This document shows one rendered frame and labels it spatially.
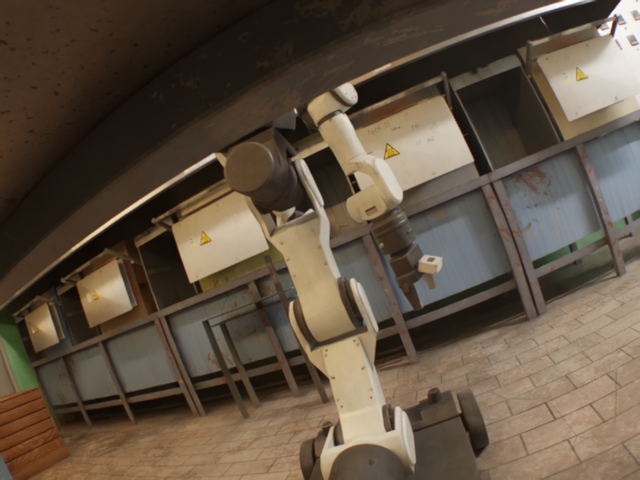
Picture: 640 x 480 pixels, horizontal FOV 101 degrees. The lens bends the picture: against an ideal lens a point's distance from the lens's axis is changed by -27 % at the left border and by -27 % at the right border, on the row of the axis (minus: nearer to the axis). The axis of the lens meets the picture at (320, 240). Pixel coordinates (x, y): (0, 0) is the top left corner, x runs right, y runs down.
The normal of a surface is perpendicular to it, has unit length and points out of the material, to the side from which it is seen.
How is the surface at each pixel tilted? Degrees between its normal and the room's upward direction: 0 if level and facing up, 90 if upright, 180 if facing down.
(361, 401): 62
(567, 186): 90
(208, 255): 90
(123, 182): 180
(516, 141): 90
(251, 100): 180
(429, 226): 90
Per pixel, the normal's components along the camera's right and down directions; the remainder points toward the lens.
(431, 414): -0.39, -0.66
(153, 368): -0.28, 0.04
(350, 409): -0.34, -0.45
